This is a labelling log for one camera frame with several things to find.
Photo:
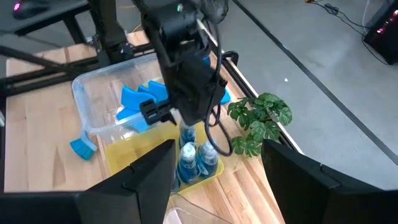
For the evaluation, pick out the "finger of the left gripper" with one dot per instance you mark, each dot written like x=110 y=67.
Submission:
x=199 y=113
x=178 y=115

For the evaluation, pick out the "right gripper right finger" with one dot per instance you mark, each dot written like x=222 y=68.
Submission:
x=304 y=193

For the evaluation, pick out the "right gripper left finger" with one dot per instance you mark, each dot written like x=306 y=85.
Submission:
x=146 y=186

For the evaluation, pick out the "blue scrub sponge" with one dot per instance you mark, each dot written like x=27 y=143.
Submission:
x=133 y=99
x=124 y=113
x=158 y=90
x=140 y=126
x=226 y=98

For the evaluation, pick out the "blue bristle dish brush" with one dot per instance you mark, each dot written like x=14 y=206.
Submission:
x=81 y=148

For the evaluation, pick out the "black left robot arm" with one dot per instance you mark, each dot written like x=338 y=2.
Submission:
x=109 y=31

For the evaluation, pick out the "yellow plastic bin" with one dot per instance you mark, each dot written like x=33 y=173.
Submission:
x=124 y=155

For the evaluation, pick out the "black table clamp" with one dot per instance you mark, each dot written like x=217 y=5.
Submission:
x=231 y=56

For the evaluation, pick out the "small green artificial plant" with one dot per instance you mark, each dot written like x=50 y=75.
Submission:
x=261 y=118

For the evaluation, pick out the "large clear plastic bin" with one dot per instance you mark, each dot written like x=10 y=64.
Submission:
x=93 y=102

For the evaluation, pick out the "dark desk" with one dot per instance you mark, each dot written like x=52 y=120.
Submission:
x=62 y=12

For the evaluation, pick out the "black computer tower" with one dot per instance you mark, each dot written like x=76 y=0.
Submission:
x=382 y=37

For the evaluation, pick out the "black computer mouse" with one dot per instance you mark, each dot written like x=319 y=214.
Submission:
x=29 y=7

